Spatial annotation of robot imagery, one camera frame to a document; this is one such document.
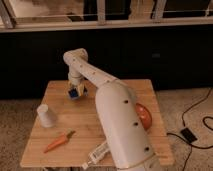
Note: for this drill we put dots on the white paper cup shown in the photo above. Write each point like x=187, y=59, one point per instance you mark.
x=46, y=115

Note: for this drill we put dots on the orange toy carrot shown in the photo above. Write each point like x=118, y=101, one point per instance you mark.
x=59, y=141

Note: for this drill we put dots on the black cabinet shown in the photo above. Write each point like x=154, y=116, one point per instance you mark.
x=171, y=57

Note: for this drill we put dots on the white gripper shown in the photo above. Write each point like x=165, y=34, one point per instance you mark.
x=80, y=86

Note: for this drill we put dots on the clear plastic bottle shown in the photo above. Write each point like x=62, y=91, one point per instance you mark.
x=96, y=155

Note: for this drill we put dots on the window frame rail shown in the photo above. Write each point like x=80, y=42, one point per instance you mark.
x=33, y=15

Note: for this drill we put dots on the black power adapter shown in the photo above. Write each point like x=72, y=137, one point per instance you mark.
x=188, y=135

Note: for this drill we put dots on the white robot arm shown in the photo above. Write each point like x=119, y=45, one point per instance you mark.
x=115, y=102

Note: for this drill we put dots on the orange ceramic bowl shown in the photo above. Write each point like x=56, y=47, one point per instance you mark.
x=144, y=115

